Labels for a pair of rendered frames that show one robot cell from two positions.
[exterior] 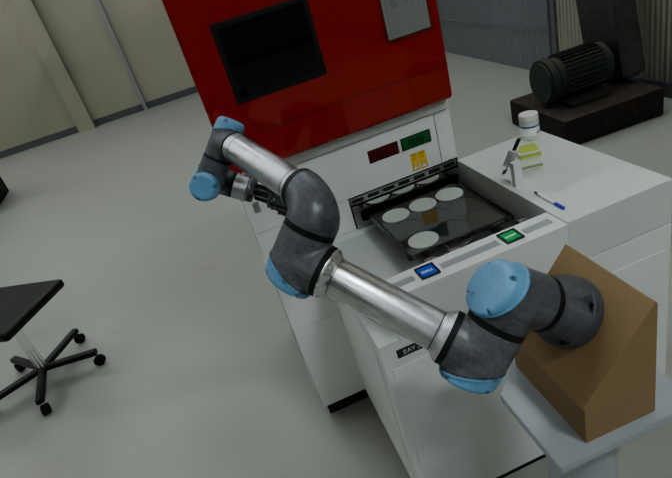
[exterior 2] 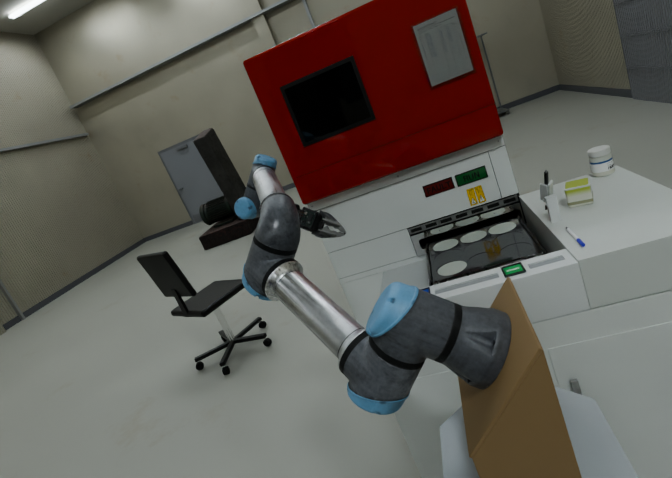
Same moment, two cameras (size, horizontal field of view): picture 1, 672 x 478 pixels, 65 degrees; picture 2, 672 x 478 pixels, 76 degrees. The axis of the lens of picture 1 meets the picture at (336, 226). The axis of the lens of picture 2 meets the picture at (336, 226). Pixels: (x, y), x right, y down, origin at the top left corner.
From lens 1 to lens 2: 60 cm
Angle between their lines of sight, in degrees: 26
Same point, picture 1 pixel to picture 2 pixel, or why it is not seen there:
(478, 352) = (366, 370)
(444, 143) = (503, 179)
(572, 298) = (469, 331)
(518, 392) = (456, 427)
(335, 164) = (393, 197)
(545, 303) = (429, 331)
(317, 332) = not seen: hidden behind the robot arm
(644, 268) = not seen: outside the picture
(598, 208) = (621, 247)
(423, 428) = (429, 449)
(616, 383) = (509, 436)
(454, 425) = not seen: hidden behind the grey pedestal
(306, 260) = (260, 267)
